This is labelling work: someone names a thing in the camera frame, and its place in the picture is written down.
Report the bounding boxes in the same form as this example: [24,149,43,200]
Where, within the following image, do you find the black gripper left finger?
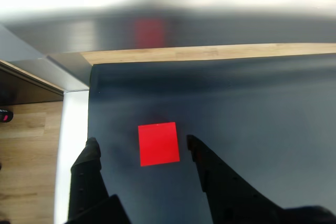
[68,137,132,224]

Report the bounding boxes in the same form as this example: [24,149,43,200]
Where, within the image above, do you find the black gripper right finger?
[185,134,287,224]

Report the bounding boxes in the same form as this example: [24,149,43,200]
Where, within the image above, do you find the red cube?
[138,122,181,167]

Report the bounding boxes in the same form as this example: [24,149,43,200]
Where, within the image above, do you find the dark blue-grey mat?
[88,53,336,224]

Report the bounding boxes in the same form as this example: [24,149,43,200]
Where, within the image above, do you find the black object with pink label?
[0,108,14,124]

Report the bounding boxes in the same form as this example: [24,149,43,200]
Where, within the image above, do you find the dark brown panel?
[0,61,65,105]

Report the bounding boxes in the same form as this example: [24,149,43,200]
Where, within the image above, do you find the silver table edge frame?
[54,89,91,224]

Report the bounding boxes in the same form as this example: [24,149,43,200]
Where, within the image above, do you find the silver metal guard rail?
[0,0,336,90]

